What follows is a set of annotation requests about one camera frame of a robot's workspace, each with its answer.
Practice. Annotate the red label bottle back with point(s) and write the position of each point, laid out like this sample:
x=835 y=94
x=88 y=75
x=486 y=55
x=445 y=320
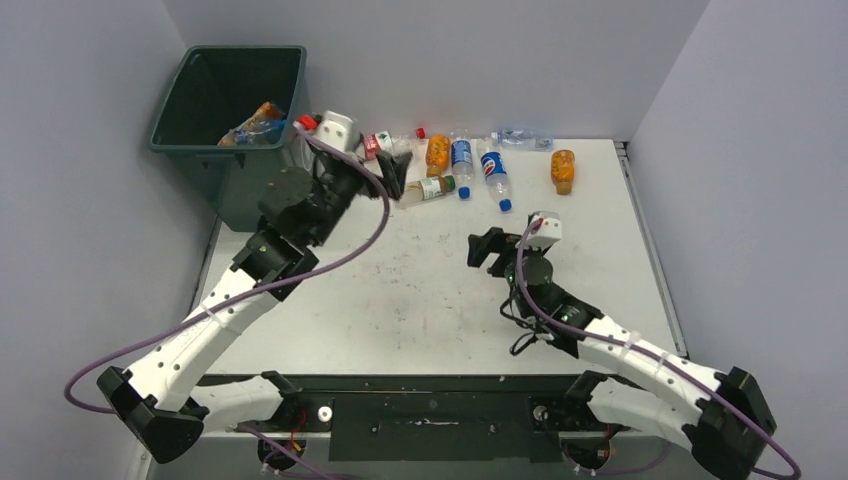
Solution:
x=395 y=144

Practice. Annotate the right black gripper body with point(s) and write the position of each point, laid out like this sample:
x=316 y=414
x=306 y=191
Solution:
x=510 y=256

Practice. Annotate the clear crushed bottle back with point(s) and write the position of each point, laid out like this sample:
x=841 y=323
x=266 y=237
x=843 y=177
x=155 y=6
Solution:
x=522 y=139

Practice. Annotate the dark green plastic bin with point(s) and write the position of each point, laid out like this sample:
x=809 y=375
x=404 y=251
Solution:
x=216 y=88

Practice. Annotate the blue label water bottle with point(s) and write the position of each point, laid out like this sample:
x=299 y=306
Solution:
x=462 y=166

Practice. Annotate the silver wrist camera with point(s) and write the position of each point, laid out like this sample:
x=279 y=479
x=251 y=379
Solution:
x=338 y=131
x=545 y=230

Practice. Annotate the light blue label bottle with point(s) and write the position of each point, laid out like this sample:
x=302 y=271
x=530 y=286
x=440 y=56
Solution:
x=263 y=132

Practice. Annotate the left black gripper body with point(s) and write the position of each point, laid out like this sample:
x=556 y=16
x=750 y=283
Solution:
x=338 y=182

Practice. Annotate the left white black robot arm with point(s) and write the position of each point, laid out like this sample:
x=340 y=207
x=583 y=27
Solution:
x=160 y=397

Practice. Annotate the orange crushed bottle back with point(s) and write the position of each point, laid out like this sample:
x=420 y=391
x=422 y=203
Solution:
x=267 y=111

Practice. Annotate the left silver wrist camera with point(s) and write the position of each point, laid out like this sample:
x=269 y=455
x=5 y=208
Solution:
x=338 y=131

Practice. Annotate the small orange bottle right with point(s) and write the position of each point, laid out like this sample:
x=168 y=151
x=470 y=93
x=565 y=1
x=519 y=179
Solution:
x=562 y=171

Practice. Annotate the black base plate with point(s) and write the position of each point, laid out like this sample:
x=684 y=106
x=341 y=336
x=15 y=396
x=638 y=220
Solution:
x=435 y=418

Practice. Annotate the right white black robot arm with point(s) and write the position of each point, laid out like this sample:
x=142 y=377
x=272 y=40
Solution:
x=721 y=418

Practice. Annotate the brown stained bottle green cap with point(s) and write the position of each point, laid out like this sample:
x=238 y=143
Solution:
x=425 y=190

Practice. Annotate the small orange juice bottle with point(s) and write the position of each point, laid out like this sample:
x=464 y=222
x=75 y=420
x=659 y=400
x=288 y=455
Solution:
x=437 y=157

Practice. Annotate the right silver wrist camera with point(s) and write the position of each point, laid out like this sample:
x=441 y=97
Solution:
x=545 y=230

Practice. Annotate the Pepsi bottle blue cap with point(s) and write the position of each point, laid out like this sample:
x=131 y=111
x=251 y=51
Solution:
x=495 y=176

